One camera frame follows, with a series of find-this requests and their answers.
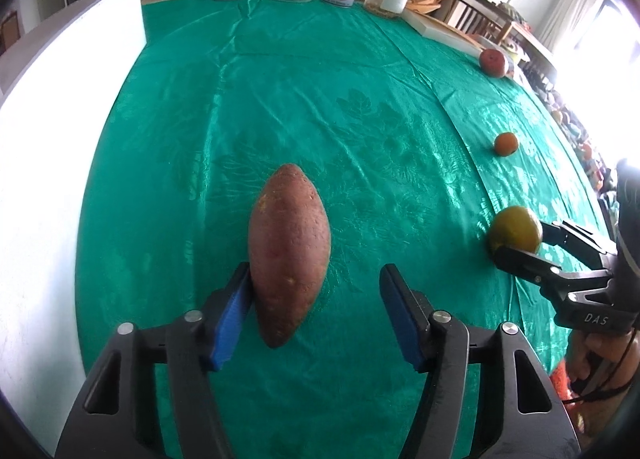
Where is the white sheer curtain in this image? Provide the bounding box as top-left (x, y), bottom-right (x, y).
top-left (510, 0), bottom-right (606, 50)

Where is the person's right hand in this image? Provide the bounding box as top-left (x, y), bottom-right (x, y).
top-left (565, 326), bottom-right (638, 392)

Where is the white flat box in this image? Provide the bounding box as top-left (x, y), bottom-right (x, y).
top-left (402, 6), bottom-right (488, 57)

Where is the small orange tangerine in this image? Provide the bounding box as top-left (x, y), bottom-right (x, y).
top-left (494, 132), bottom-right (519, 157)

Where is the red apple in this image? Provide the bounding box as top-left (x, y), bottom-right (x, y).
top-left (479, 48), bottom-right (507, 77)

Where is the white board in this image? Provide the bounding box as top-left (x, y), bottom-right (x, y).
top-left (0, 0), bottom-right (148, 457)

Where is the green patterned tablecloth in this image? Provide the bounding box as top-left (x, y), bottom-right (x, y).
top-left (75, 0), bottom-right (608, 459)

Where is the black cable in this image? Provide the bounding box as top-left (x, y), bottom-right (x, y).
top-left (562, 329), bottom-right (640, 405)

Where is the reddish sweet potato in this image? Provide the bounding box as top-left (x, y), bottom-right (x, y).
top-left (248, 163), bottom-right (332, 350)

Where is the wooden sideboard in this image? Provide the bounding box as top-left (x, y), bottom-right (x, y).
top-left (500, 2), bottom-right (558, 85)

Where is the wooden chair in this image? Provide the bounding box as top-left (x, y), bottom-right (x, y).
top-left (445, 0), bottom-right (513, 45)

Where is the smooth green apple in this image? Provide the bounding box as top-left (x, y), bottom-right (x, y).
top-left (487, 206), bottom-right (544, 256)

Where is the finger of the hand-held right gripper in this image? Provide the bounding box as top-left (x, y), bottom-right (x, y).
top-left (492, 245), bottom-right (618, 312)
top-left (539, 219), bottom-right (621, 272)

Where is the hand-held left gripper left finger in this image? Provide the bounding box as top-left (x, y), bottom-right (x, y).
top-left (54, 261), bottom-right (253, 459)

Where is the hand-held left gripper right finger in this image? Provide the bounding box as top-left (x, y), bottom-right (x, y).
top-left (379, 263), bottom-right (582, 459)

